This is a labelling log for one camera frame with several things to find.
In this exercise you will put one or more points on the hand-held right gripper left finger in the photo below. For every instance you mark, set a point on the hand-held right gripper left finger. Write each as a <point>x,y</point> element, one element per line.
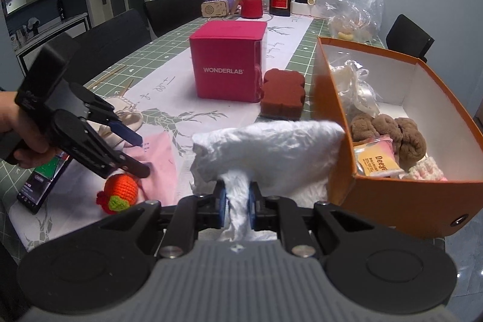
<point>222,204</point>

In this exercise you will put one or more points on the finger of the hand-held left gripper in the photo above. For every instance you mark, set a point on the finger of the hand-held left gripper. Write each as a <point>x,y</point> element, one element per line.
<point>126,133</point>
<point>132,165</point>

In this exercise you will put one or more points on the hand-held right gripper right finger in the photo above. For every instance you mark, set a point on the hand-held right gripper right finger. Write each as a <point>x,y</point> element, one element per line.
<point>252,205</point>

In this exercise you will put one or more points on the pink cloth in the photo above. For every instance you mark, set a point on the pink cloth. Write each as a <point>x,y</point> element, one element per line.
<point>158,163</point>

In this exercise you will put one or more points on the orange crochet fruit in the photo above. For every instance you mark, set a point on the orange crochet fruit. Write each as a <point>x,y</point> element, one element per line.
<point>119,190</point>

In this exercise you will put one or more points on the brown bear-shaped sponge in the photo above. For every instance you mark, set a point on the brown bear-shaped sponge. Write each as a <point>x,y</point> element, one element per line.
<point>283,92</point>

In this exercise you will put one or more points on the orange yellow snack packet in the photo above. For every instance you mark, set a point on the orange yellow snack packet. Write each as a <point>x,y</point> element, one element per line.
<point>375,159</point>

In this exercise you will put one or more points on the orange cardboard box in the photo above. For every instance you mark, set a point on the orange cardboard box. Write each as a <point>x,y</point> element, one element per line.
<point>396,201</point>

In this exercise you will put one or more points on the white ribbon-tied bundle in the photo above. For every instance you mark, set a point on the white ribbon-tied bundle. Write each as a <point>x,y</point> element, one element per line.
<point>354,88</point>

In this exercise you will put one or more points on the brown plush toy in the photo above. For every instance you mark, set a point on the brown plush toy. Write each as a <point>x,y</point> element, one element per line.
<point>392,129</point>

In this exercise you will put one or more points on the pink white crochet piece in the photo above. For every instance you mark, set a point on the pink white crochet piece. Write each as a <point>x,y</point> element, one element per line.
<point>426,169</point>

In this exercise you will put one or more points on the person's left hand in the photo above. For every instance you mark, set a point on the person's left hand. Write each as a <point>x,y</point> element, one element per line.
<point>7,118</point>

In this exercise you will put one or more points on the white sideboard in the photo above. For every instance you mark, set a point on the white sideboard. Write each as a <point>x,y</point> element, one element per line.
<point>49,33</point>

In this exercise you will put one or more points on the white printed table runner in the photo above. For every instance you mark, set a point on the white printed table runner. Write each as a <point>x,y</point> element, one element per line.
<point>169,88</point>

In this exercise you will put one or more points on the black chair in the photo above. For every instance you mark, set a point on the black chair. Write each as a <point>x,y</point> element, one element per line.
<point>173,12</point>
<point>409,37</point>
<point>109,43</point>

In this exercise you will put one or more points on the black smartphone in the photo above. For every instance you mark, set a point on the black smartphone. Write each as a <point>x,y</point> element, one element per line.
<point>41,186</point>

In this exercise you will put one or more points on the red cube box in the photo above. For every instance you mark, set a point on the red cube box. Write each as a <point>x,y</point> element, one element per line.
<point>222,54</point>

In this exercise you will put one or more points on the cream small radio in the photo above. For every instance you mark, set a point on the cream small radio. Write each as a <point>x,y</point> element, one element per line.
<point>214,9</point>

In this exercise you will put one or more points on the red mug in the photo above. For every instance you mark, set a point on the red mug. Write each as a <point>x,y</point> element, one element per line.
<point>252,8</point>

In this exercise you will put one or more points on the white tray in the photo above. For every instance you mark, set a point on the white tray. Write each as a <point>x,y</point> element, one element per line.
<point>302,9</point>

